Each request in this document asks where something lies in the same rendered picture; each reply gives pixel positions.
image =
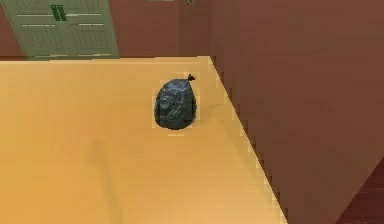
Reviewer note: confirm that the black tied rubbish bag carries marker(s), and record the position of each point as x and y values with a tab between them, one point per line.
175	105

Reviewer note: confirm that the pale green panelled room door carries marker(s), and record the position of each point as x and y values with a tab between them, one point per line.
66	33

